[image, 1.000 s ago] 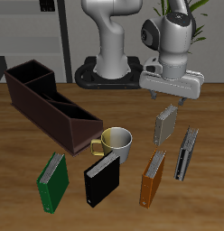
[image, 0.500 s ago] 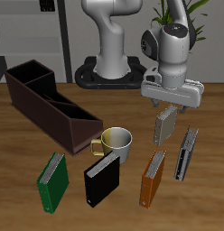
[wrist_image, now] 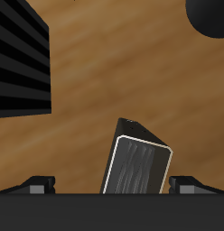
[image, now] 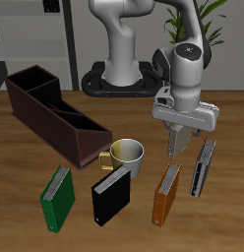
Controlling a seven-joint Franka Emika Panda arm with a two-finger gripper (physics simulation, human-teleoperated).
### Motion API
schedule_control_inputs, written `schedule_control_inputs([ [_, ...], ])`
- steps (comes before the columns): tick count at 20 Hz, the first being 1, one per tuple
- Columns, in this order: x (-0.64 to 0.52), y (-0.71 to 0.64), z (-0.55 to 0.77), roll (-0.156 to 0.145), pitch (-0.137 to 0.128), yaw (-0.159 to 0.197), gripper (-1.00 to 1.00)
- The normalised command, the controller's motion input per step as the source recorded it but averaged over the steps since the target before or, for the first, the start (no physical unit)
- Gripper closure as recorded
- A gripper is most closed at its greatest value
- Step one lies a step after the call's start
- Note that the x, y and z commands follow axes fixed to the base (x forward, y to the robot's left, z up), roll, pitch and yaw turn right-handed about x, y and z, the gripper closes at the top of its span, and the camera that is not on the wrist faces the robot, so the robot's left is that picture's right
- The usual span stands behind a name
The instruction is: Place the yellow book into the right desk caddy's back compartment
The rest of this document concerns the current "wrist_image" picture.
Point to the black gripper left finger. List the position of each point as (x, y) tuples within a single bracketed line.
[(38, 185)]

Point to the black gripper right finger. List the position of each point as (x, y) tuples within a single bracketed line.
[(186, 186)]

